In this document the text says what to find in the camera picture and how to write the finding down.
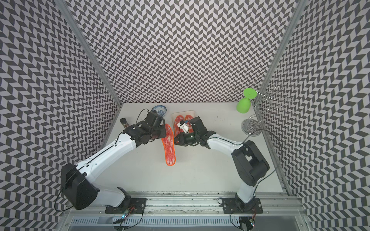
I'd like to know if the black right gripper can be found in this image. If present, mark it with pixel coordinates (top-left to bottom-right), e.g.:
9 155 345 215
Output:
170 132 199 147

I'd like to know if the red orange-edged insole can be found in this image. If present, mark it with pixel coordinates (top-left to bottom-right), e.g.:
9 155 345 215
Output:
185 115 194 133
173 115 186 136
161 124 176 166

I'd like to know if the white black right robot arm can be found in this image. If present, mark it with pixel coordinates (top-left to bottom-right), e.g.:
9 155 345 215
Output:
174 117 270 212

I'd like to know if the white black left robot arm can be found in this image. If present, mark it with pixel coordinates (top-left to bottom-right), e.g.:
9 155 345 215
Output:
60 111 166 210

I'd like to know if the white rectangular storage tray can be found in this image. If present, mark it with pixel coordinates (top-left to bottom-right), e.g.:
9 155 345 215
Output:
171 110 197 136

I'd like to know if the blue white porcelain bowl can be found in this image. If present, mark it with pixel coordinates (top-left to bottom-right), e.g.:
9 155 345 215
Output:
151 105 167 117

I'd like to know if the small brown spice jar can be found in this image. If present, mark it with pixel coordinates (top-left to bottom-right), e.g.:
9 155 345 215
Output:
119 117 129 129

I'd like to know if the green plastic wine glass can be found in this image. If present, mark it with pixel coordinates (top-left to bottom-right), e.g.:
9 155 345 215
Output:
236 88 257 114

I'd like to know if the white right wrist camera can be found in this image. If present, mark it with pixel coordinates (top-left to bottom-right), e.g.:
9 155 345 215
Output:
177 120 188 134

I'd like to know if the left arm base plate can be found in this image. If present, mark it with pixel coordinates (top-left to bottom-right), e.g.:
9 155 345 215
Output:
105 197 147 214

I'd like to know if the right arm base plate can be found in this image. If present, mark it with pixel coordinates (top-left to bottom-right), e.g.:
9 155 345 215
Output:
217 197 263 214

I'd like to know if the chrome wire glass rack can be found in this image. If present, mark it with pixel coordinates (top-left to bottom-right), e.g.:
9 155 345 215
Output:
241 84 295 137

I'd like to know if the aluminium front rail frame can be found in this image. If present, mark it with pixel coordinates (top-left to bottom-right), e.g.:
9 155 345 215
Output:
56 192 312 231

